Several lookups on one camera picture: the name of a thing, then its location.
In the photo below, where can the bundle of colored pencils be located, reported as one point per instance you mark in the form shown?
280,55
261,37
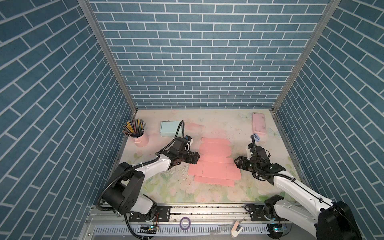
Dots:
134,128

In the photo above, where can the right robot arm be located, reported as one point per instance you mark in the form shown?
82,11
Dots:
318,215

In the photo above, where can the pink metal pencil bucket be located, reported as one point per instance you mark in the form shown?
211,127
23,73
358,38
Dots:
141,140

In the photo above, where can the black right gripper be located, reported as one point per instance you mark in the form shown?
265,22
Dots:
241,162

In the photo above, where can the mint green paper box sheet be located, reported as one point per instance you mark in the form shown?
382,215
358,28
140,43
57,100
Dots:
168,128

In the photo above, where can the purple tape roll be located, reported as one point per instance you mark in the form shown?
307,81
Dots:
185,223

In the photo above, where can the white pink clip tool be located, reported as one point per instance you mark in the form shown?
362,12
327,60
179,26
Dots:
236,229

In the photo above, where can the pink paper box sheet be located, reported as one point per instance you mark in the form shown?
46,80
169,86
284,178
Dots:
215,166

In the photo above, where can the pink pencil case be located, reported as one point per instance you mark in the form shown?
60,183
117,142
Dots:
259,124

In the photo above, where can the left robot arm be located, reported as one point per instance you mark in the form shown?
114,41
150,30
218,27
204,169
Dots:
122,191

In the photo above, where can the aluminium front rail frame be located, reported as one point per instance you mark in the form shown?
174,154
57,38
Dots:
206,219

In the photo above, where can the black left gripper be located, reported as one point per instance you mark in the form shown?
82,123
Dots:
195,158

